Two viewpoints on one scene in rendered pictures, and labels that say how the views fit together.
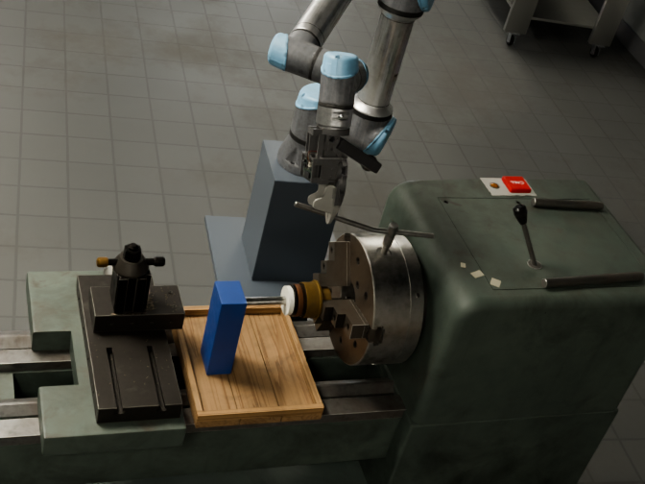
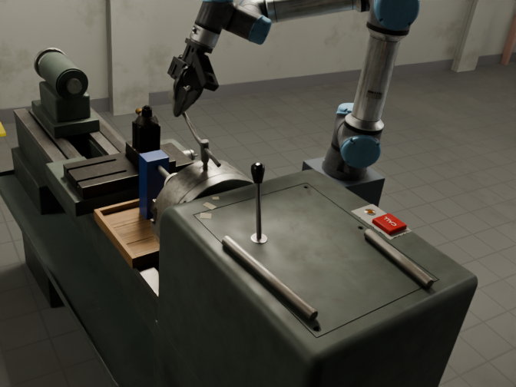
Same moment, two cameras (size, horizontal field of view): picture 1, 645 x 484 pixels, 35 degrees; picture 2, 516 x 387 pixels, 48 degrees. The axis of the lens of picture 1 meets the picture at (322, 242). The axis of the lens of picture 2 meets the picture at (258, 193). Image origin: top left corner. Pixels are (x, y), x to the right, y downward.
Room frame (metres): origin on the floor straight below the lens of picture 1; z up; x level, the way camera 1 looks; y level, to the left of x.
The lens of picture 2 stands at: (1.72, -1.52, 2.01)
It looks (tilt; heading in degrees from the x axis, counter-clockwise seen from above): 31 degrees down; 77
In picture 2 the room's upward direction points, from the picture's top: 7 degrees clockwise
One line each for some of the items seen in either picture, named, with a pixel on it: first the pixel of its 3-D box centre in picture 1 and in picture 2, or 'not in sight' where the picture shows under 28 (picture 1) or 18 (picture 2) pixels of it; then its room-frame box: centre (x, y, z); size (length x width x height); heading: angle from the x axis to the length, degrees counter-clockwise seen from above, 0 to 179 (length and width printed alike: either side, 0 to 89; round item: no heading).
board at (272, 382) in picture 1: (243, 361); (163, 223); (1.78, 0.11, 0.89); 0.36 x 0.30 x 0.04; 26
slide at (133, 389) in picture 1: (126, 343); (130, 168); (1.67, 0.37, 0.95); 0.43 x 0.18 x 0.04; 26
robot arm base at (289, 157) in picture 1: (307, 147); (346, 156); (2.38, 0.11, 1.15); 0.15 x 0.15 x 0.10
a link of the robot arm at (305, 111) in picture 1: (319, 110); (353, 125); (2.38, 0.10, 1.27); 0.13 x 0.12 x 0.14; 80
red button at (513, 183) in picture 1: (515, 185); (388, 224); (2.30, -0.45, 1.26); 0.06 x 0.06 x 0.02; 26
